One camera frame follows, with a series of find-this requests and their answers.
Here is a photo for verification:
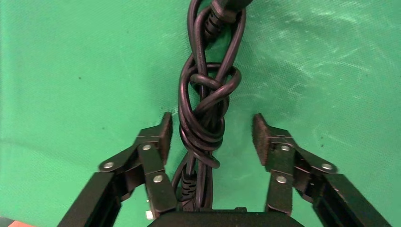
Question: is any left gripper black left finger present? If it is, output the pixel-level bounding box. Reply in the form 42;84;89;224
58;112;178;227

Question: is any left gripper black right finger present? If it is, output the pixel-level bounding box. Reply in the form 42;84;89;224
252;113;393;227

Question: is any knotted black power cord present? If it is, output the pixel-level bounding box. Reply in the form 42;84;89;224
171;0;255;211

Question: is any green table cloth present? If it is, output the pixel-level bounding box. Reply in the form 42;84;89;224
0;0;401;227

